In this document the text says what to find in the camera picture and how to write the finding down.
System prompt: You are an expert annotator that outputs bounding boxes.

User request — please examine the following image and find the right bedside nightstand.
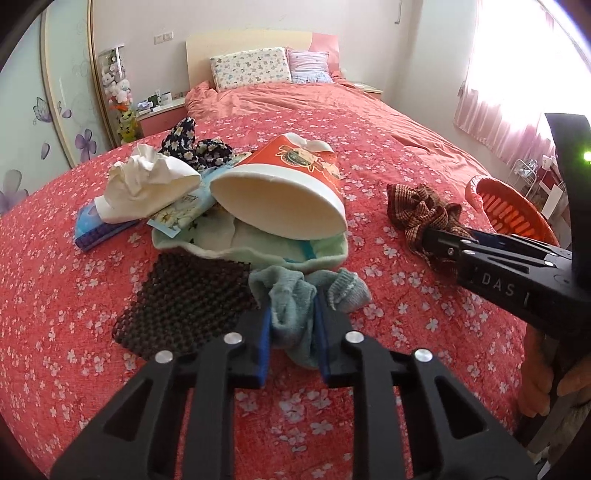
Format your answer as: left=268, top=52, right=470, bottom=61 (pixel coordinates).
left=344, top=82, right=383, bottom=100

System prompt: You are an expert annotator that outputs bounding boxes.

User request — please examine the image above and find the white wire rack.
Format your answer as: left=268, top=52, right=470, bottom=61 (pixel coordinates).
left=511, top=155, right=565, bottom=219

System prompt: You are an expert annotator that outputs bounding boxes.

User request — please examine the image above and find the pink white left nightstand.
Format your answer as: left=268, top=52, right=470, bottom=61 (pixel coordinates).
left=137, top=97, right=187, bottom=136

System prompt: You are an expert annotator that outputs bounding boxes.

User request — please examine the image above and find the beige pink headboard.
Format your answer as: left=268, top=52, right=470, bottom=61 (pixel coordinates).
left=185, top=29, right=341, bottom=91

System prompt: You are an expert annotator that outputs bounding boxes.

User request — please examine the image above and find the red instant noodle cup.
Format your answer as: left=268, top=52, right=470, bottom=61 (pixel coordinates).
left=211, top=132, right=346, bottom=241

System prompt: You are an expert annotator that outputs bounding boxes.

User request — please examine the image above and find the person right hand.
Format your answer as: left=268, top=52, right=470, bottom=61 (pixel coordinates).
left=518, top=325, right=591, bottom=418

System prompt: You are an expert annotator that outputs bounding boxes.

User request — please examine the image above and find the salmon pink bed duvet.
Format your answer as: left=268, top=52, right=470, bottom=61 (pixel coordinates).
left=185, top=75, right=417, bottom=126

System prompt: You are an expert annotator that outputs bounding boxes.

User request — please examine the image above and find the white wall socket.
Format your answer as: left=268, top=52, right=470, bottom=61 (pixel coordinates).
left=153, top=32, right=174, bottom=45

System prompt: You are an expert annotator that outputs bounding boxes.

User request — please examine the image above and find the black floral cloth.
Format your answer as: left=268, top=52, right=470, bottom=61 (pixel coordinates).
left=159, top=117, right=233, bottom=173

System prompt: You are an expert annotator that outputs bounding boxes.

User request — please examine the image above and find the grey green sock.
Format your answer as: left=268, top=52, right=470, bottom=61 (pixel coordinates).
left=249, top=266, right=372, bottom=370

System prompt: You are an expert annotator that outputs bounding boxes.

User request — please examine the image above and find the black mesh mat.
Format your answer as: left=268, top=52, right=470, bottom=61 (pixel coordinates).
left=112, top=251, right=256, bottom=360

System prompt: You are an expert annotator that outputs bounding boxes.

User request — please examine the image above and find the pink window curtain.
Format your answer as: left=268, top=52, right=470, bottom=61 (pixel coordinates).
left=454, top=1, right=590, bottom=165

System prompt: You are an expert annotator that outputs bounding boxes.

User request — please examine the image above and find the blue tissue packet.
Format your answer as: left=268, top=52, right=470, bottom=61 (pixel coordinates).
left=74, top=203, right=138, bottom=252

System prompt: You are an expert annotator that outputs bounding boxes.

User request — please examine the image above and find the plush toy hanging rack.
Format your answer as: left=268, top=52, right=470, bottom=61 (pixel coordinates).
left=98, top=45, right=139, bottom=145

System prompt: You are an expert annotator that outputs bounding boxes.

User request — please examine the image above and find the crumpled white tissue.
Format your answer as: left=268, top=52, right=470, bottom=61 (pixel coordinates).
left=94, top=143, right=201, bottom=224

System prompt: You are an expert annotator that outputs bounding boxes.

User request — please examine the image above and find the floral snack packet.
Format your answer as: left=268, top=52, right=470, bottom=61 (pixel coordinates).
left=147, top=184, right=215, bottom=238

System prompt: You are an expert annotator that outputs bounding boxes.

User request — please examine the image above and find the floral sliding wardrobe door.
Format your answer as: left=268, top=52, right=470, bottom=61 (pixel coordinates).
left=1, top=1, right=114, bottom=213

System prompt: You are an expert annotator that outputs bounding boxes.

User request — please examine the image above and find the floral white pillow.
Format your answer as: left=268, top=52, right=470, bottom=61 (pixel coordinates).
left=209, top=47, right=291, bottom=91

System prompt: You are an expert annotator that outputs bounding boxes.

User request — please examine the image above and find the pink striped pillow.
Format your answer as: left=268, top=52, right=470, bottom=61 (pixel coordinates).
left=287, top=49, right=332, bottom=84

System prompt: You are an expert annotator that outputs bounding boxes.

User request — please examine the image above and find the orange plastic laundry basket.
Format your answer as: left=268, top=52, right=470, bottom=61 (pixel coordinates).
left=465, top=176, right=559, bottom=246

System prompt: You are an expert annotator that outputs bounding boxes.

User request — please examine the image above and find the light green cloth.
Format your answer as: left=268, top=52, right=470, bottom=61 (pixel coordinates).
left=151, top=209, right=349, bottom=273

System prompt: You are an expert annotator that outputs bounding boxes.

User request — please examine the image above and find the brown plaid cloth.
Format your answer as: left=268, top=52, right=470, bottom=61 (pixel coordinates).
left=387, top=184, right=472, bottom=276

